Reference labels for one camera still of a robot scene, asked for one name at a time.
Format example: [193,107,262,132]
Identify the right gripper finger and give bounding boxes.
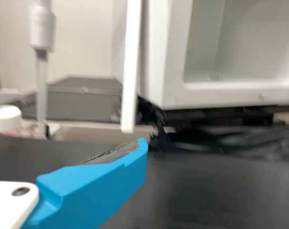
[21,137,149,229]

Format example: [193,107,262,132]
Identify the white incubator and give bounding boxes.
[138,0,289,112]

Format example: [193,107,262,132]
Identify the black platform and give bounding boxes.
[45,76,123,124]
[0,128,289,229]

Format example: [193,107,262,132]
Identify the white-capped bottle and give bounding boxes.
[0,105,24,135]

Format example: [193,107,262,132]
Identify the white pipette stand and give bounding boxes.
[0,0,142,134]

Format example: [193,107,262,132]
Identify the pipette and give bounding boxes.
[28,0,57,139]

